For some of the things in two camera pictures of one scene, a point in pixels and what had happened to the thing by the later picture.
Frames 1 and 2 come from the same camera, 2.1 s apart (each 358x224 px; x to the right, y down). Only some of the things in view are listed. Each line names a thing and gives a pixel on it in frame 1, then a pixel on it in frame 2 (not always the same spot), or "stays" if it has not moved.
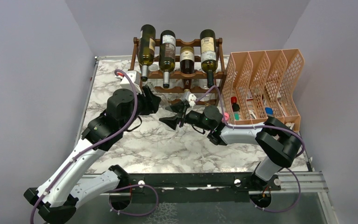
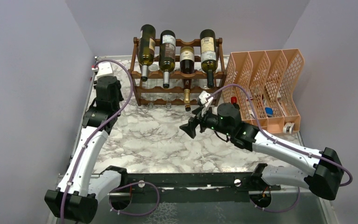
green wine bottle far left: (146, 49) stays
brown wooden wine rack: (190, 73) stays
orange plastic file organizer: (259, 84) stays
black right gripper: (180, 117) to (189, 128)
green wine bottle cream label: (209, 54) stays
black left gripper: (150, 101) to (120, 96)
